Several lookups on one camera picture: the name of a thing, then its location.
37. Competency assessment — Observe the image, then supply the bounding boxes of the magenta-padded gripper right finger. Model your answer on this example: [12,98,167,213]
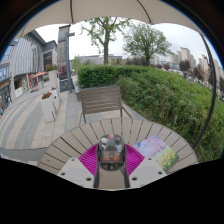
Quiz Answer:
[123,143,168,190]

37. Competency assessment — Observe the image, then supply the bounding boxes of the white planter box with flowers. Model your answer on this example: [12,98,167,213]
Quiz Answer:
[39,91,57,123]

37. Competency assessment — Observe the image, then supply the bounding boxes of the green hedge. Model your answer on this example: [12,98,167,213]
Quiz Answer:
[76,64,224,164]

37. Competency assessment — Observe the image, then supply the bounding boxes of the floral print mouse pad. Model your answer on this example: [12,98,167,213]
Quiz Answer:
[132,134,180,174]

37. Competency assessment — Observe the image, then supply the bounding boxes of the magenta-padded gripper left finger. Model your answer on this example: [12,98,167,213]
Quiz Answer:
[56,143,101,190]

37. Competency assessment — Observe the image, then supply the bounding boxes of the round leafy tree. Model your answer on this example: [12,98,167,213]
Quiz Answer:
[122,22,173,67]

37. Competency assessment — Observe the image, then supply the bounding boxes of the tall white planter with flowers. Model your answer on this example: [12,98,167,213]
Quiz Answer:
[44,64,60,89]

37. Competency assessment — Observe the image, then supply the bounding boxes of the grey sign pillar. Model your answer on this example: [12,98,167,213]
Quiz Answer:
[56,24,76,94]

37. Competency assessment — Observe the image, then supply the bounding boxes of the grey shopfront building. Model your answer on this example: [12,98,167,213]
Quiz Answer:
[0,29,58,113]

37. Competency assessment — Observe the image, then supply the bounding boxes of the beige parasol canopy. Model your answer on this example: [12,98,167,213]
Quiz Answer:
[14,0,204,39]

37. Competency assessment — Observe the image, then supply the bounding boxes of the slim sparse-leaved tree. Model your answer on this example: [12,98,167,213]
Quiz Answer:
[79,16,133,66]

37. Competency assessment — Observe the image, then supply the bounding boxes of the distant apartment buildings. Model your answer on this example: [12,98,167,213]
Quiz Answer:
[149,46,224,88]

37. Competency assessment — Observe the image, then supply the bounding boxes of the brown slatted wooden chair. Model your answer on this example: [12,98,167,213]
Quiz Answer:
[78,84,133,125]

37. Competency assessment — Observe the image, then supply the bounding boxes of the dark curved parasol pole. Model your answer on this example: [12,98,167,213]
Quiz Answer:
[191,33,218,151]

